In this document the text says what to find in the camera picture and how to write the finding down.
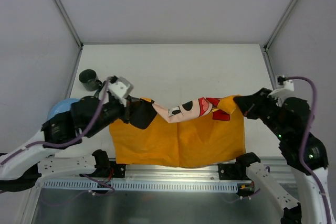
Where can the left aluminium frame post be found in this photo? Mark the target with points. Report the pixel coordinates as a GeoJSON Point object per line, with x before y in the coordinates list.
{"type": "Point", "coordinates": [68, 22]}

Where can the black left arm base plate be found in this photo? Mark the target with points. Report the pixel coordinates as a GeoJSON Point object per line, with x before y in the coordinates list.
{"type": "Point", "coordinates": [113, 171]}

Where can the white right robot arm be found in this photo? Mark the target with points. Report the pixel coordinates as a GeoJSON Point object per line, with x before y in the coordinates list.
{"type": "Point", "coordinates": [305, 154]}

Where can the aluminium frame post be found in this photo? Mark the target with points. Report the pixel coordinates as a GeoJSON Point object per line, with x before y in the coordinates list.
{"type": "Point", "coordinates": [279, 25]}
{"type": "Point", "coordinates": [68, 22]}

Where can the right aluminium frame post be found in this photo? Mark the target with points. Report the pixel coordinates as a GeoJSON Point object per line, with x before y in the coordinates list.
{"type": "Point", "coordinates": [279, 25]}

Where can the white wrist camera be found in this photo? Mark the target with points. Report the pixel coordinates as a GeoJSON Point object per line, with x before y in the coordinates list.
{"type": "Point", "coordinates": [284, 88]}
{"type": "Point", "coordinates": [120, 88]}

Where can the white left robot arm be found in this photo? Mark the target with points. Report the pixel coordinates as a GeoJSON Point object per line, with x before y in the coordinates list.
{"type": "Point", "coordinates": [35, 160]}

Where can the light blue plate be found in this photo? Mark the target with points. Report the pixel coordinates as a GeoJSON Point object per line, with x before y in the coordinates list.
{"type": "Point", "coordinates": [61, 107]}

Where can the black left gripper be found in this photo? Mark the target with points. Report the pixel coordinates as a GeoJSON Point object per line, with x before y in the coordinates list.
{"type": "Point", "coordinates": [127, 112]}

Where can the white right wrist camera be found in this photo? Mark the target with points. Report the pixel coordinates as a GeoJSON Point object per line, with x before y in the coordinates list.
{"type": "Point", "coordinates": [284, 88]}

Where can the orange cartoon cloth placemat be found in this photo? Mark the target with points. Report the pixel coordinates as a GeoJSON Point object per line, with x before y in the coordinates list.
{"type": "Point", "coordinates": [195, 134]}

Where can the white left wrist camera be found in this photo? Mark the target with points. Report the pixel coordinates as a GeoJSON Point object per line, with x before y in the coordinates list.
{"type": "Point", "coordinates": [120, 88]}

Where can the dark green mug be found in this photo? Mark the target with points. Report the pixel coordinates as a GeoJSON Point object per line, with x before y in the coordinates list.
{"type": "Point", "coordinates": [90, 80]}

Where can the gold fork green handle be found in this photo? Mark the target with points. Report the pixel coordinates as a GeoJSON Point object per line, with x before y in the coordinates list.
{"type": "Point", "coordinates": [97, 92]}

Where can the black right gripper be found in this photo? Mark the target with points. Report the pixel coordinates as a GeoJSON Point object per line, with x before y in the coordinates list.
{"type": "Point", "coordinates": [253, 105]}

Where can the white slotted cable duct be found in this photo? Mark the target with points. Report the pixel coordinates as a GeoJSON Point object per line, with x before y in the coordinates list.
{"type": "Point", "coordinates": [82, 184]}

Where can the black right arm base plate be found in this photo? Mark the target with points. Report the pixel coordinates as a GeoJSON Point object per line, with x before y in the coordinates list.
{"type": "Point", "coordinates": [230, 171]}

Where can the aluminium front rail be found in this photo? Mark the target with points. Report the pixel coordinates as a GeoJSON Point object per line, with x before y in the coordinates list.
{"type": "Point", "coordinates": [278, 169]}

